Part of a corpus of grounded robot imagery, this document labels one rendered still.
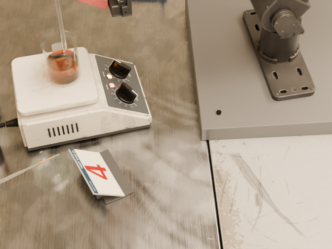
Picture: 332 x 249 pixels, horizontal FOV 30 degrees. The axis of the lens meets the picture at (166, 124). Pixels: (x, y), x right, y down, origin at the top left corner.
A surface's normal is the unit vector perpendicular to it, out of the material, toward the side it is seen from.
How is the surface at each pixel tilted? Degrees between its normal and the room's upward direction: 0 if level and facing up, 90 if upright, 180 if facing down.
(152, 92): 0
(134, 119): 90
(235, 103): 4
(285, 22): 94
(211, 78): 4
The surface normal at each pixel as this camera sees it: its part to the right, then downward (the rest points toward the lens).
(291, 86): -0.02, -0.59
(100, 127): 0.25, 0.73
